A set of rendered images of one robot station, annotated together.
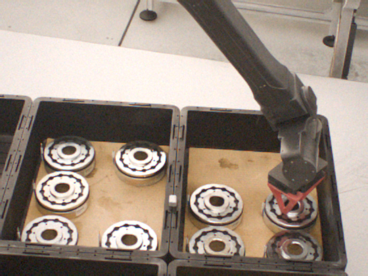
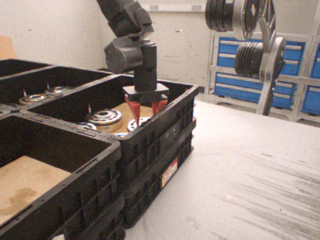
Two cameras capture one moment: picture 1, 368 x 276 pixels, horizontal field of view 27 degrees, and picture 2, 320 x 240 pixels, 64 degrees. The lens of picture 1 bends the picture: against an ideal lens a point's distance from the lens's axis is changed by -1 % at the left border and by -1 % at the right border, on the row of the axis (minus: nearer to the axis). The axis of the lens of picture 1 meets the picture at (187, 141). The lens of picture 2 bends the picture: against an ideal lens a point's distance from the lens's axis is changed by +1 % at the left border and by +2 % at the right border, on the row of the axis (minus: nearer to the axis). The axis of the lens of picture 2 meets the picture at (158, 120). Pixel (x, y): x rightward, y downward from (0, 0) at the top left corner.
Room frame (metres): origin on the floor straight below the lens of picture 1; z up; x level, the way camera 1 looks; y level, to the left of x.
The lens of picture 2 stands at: (0.50, -0.51, 1.15)
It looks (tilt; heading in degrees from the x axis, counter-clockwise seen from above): 24 degrees down; 28
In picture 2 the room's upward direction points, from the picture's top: straight up
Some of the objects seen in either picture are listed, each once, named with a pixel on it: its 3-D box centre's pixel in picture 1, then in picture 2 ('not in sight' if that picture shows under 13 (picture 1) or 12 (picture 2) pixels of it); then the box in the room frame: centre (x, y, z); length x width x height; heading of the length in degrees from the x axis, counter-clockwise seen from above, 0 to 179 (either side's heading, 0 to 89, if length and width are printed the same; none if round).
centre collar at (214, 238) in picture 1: (217, 246); not in sight; (0.90, -0.06, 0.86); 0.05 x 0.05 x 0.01
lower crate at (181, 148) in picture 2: not in sight; (125, 150); (1.02, -0.13, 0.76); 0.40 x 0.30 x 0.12; 0
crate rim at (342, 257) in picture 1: (255, 183); (122, 100); (1.02, -0.13, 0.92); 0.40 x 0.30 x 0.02; 0
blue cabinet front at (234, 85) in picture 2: not in sight; (253, 72); (2.91, -0.21, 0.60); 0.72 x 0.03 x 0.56; 82
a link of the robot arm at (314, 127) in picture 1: (303, 137); (143, 55); (1.01, -0.20, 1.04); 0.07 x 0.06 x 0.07; 171
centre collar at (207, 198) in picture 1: (216, 202); (103, 114); (1.01, -0.06, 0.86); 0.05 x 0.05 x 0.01
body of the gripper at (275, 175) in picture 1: (299, 160); (145, 80); (1.02, -0.20, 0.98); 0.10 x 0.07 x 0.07; 140
